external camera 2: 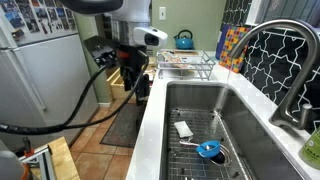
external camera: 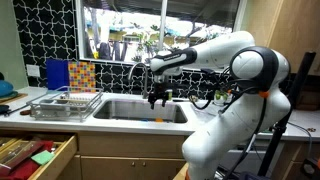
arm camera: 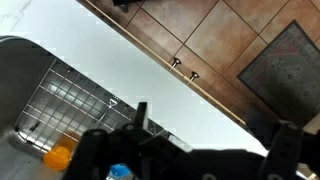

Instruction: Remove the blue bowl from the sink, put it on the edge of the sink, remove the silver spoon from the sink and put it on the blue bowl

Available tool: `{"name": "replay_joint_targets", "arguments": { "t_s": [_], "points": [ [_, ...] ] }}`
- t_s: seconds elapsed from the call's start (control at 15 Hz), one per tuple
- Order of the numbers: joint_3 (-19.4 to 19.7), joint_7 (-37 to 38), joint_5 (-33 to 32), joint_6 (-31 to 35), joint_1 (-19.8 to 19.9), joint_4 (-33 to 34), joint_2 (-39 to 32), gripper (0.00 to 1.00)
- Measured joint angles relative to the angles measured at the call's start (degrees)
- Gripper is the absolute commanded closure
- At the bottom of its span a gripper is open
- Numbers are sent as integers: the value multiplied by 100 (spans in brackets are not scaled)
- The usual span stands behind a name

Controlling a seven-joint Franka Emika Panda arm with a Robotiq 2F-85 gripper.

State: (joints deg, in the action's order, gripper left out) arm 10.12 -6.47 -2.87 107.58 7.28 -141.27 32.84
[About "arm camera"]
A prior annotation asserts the metal cabinet knob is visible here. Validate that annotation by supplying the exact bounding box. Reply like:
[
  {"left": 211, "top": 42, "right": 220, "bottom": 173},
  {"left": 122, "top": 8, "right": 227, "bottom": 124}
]
[
  {"left": 186, "top": 70, "right": 200, "bottom": 85},
  {"left": 169, "top": 57, "right": 183, "bottom": 72}
]

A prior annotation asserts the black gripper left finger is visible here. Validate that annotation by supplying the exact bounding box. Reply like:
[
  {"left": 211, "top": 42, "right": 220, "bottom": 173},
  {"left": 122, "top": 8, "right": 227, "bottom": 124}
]
[{"left": 63, "top": 101, "right": 158, "bottom": 180}]

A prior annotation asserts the orange round object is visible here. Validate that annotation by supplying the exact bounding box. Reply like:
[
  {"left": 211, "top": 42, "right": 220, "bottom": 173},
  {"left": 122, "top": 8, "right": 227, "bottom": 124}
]
[{"left": 43, "top": 145, "right": 73, "bottom": 172}]

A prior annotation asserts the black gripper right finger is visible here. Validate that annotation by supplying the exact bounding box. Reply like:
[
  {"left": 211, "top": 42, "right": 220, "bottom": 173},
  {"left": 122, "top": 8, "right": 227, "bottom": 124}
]
[{"left": 248, "top": 108, "right": 305, "bottom": 180}]

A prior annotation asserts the metal wire sink grid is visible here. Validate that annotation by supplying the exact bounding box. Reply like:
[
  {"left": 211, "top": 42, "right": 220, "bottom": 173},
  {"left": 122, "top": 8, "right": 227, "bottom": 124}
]
[{"left": 14, "top": 58, "right": 166, "bottom": 153}]

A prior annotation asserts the blue plastic bowl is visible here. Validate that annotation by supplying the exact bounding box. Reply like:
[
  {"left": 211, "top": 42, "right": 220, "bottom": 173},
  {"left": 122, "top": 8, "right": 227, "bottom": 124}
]
[{"left": 109, "top": 163, "right": 134, "bottom": 177}]

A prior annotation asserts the stainless steel sink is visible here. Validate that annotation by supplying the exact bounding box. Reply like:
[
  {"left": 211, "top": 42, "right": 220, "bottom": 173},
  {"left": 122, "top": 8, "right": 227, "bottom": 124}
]
[{"left": 0, "top": 34, "right": 191, "bottom": 180}]

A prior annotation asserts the light wooden base cabinet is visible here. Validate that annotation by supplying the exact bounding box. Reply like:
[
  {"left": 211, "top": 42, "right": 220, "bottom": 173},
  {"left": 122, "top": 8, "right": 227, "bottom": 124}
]
[{"left": 78, "top": 0, "right": 248, "bottom": 128}]

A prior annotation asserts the dark patterned floor rug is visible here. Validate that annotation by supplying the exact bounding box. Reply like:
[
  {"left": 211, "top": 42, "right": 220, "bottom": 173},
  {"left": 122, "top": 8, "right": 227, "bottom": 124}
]
[{"left": 237, "top": 19, "right": 320, "bottom": 127}]

